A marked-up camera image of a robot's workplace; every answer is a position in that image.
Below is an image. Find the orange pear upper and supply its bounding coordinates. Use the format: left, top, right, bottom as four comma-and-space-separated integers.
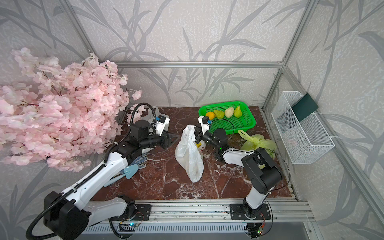
205, 112, 216, 121

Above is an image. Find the light green plastic bag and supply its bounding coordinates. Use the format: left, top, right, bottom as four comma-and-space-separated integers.
238, 130, 277, 159

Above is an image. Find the green pear top right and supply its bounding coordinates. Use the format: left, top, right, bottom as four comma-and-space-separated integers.
234, 106, 243, 118

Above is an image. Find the white printed plastic bag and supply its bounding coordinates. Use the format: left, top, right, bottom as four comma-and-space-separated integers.
141, 106, 160, 122

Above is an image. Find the green pear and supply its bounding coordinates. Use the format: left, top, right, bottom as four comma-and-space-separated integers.
214, 110, 225, 119
234, 106, 243, 118

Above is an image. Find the green plastic basket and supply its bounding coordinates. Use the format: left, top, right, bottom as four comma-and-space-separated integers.
199, 101, 256, 135

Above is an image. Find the cream pear top centre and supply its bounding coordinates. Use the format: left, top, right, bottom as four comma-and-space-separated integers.
225, 107, 234, 119

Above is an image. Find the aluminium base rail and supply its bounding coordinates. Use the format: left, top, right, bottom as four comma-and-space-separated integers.
83, 197, 316, 235

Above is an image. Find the white cartoon plastic bag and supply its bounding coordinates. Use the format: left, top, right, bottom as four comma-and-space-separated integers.
175, 125, 206, 183

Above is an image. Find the white wire mesh basket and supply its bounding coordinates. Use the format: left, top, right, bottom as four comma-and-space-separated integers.
272, 91, 335, 165

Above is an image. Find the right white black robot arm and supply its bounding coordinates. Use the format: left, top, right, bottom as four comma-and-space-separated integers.
195, 126, 283, 220

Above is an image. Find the pink artificial blossom tree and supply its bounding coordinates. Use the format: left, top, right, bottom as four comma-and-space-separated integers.
1, 48, 144, 172

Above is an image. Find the light blue spatula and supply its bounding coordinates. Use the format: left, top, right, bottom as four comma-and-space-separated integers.
104, 164, 139, 188

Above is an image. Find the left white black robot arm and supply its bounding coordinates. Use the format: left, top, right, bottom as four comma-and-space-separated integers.
26, 115, 178, 240

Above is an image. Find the dark green card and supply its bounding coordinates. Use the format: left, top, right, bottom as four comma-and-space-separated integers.
292, 93, 319, 122

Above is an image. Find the green pear top left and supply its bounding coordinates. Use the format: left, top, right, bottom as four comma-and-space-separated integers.
214, 110, 225, 119

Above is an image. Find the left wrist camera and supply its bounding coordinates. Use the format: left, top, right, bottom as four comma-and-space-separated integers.
155, 114, 170, 137

